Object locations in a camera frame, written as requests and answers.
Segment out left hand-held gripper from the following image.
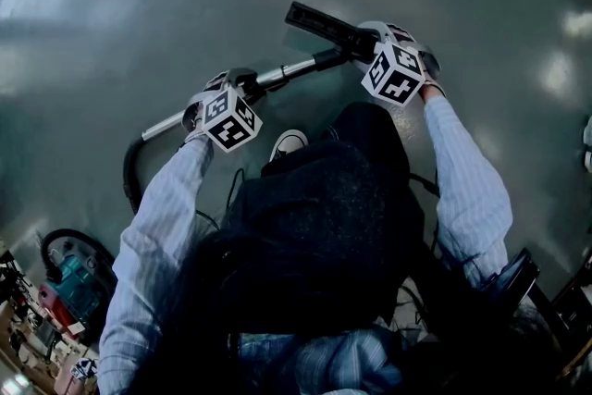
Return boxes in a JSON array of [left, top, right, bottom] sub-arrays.
[[182, 68, 269, 154]]

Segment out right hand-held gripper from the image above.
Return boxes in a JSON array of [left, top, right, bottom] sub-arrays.
[[353, 20, 443, 107]]

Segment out silver vacuum wand with hose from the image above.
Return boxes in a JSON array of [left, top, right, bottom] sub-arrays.
[[141, 56, 320, 142]]

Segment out black vacuum floor nozzle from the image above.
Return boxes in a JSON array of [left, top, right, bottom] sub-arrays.
[[284, 0, 385, 73]]

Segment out person's left forearm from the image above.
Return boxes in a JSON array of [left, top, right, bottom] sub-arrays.
[[119, 134, 215, 255]]

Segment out person's right forearm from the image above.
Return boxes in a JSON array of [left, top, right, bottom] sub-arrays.
[[423, 95, 514, 288]]

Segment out red teal vacuum cleaner body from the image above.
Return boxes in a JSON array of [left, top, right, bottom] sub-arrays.
[[36, 240, 117, 339]]

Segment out person's white shoe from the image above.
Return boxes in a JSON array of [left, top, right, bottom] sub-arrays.
[[269, 129, 309, 163]]

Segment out person's black trousers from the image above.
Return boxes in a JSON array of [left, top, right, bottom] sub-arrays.
[[230, 101, 426, 334]]

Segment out person's striped blue shirt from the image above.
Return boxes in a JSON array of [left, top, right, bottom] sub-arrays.
[[235, 327, 408, 395]]

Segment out black chair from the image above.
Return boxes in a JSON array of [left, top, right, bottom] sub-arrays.
[[480, 247, 592, 380]]

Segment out black white patterned block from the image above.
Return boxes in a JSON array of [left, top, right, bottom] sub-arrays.
[[69, 358, 98, 381]]

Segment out cluttered workbench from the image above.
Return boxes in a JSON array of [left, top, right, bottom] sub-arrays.
[[0, 244, 98, 395]]

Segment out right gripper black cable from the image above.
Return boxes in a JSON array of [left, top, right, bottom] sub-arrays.
[[409, 173, 440, 200]]

